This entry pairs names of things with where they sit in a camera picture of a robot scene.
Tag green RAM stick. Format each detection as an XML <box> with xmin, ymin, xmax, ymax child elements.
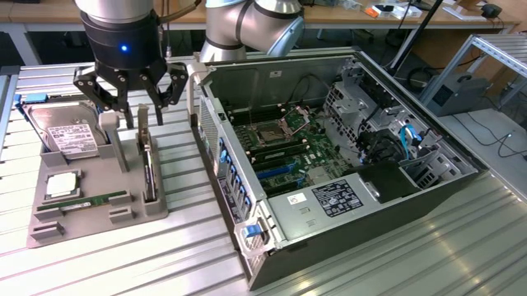
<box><xmin>40</xmin><ymin>191</ymin><xmax>127</xmax><ymax>213</ymax></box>

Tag open socket cover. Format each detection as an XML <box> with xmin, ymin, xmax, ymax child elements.
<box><xmin>279</xmin><ymin>106</ymin><xmax>313</xmax><ymax>135</ymax></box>

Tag brown box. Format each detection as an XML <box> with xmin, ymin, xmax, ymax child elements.
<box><xmin>159</xmin><ymin>0</ymin><xmax>183</xmax><ymax>15</ymax></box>

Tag green motherboard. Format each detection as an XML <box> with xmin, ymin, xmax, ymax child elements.
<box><xmin>228</xmin><ymin>104</ymin><xmax>363</xmax><ymax>198</ymax></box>

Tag slanted metal disk bay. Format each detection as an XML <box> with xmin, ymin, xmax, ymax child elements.
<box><xmin>401</xmin><ymin>147</ymin><xmax>468</xmax><ymax>191</ymax></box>

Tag black power adapter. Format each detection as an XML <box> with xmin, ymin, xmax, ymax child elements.
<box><xmin>480</xmin><ymin>3</ymin><xmax>502</xmax><ymax>18</ymax></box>

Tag white box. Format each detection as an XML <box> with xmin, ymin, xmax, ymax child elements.
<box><xmin>392</xmin><ymin>7</ymin><xmax>421</xmax><ymax>19</ymax></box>

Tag black pole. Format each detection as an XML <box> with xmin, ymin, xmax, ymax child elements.
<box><xmin>385</xmin><ymin>0</ymin><xmax>445</xmax><ymax>72</ymax></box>

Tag blue expansion slot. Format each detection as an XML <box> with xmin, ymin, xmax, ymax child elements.
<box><xmin>255</xmin><ymin>165</ymin><xmax>293</xmax><ymax>180</ymax></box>

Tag black expansion slot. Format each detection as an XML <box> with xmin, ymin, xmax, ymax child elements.
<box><xmin>263</xmin><ymin>180</ymin><xmax>303</xmax><ymax>194</ymax></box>

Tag black wire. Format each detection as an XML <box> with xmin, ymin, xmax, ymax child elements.
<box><xmin>287</xmin><ymin>73</ymin><xmax>329</xmax><ymax>105</ymax></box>

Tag grey box device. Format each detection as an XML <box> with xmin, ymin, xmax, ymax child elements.
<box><xmin>425</xmin><ymin>73</ymin><xmax>494</xmax><ymax>117</ymax></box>

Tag wooden desk with white legs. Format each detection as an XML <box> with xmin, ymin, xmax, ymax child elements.
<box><xmin>0</xmin><ymin>0</ymin><xmax>207</xmax><ymax>65</ymax></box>

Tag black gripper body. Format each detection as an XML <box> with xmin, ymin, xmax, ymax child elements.
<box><xmin>79</xmin><ymin>10</ymin><xmax>167</xmax><ymax>78</ymax></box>

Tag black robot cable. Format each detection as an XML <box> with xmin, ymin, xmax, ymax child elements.
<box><xmin>157</xmin><ymin>0</ymin><xmax>203</xmax><ymax>59</ymax></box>

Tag long wooden desk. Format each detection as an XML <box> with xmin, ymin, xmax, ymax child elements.
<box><xmin>303</xmin><ymin>0</ymin><xmax>522</xmax><ymax>35</ymax></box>

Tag open black PC case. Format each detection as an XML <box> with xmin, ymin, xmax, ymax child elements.
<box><xmin>185</xmin><ymin>46</ymin><xmax>491</xmax><ymax>292</ymax></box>

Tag hard disk drive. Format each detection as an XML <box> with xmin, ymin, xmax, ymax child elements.
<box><xmin>13</xmin><ymin>92</ymin><xmax>104</xmax><ymax>146</ymax></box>

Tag silver power supply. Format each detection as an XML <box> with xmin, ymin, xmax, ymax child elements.
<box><xmin>265</xmin><ymin>174</ymin><xmax>384</xmax><ymax>243</ymax></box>

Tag blue wire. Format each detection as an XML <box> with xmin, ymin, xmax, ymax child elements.
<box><xmin>397</xmin><ymin>123</ymin><xmax>423</xmax><ymax>161</ymax></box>

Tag CPU socket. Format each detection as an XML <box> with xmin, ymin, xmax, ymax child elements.
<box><xmin>255</xmin><ymin>123</ymin><xmax>289</xmax><ymax>144</ymax></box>

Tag black plastic shroud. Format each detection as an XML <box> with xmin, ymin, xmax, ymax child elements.
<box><xmin>343</xmin><ymin>162</ymin><xmax>423</xmax><ymax>204</ymax></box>

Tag aluminium profile frame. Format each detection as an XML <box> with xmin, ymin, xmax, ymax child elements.
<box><xmin>419</xmin><ymin>33</ymin><xmax>527</xmax><ymax>109</ymax></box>

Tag white papers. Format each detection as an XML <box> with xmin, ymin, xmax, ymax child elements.
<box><xmin>441</xmin><ymin>6</ymin><xmax>487</xmax><ymax>22</ymax></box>

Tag grey parts rack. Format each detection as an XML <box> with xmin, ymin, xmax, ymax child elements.
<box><xmin>25</xmin><ymin>103</ymin><xmax>169</xmax><ymax>249</ymax></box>

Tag silver chipset heatsink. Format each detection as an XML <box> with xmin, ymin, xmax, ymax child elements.
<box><xmin>307</xmin><ymin>168</ymin><xmax>329</xmax><ymax>183</ymax></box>

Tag silver hard disk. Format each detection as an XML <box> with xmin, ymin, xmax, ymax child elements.
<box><xmin>20</xmin><ymin>100</ymin><xmax>103</xmax><ymax>160</ymax></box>

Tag graphics card with bracket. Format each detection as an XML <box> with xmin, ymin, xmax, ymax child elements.
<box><xmin>136</xmin><ymin>104</ymin><xmax>160</xmax><ymax>203</ymax></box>

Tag perforated metal disk bay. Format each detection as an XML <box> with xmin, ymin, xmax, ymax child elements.
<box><xmin>323</xmin><ymin>81</ymin><xmax>377</xmax><ymax>146</ymax></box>

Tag silver CPU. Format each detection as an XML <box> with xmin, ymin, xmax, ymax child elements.
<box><xmin>44</xmin><ymin>173</ymin><xmax>80</xmax><ymax>198</ymax></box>

